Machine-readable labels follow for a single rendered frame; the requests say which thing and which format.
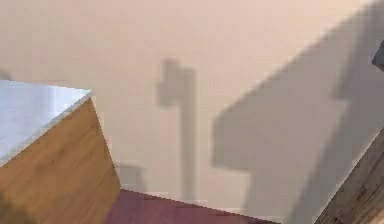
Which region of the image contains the dark grey object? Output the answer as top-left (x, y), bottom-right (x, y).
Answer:
top-left (371, 40), bottom-right (384, 72)

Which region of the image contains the wooden cabinet with white top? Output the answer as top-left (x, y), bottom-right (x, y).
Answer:
top-left (0, 79), bottom-right (122, 224)

